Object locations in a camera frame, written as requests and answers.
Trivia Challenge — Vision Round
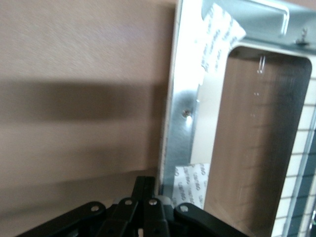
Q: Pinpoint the white printed adhesive tape strip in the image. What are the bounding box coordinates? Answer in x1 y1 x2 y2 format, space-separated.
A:
172 162 211 208
194 2 247 86

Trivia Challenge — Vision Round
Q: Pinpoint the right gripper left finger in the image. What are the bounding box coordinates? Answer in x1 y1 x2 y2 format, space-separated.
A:
14 175 146 237

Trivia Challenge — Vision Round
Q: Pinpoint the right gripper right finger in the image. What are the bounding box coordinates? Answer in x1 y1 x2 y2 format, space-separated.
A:
142 175 249 237

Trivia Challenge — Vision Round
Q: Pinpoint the oven wire rack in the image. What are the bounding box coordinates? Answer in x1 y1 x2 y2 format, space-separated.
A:
278 66 316 237

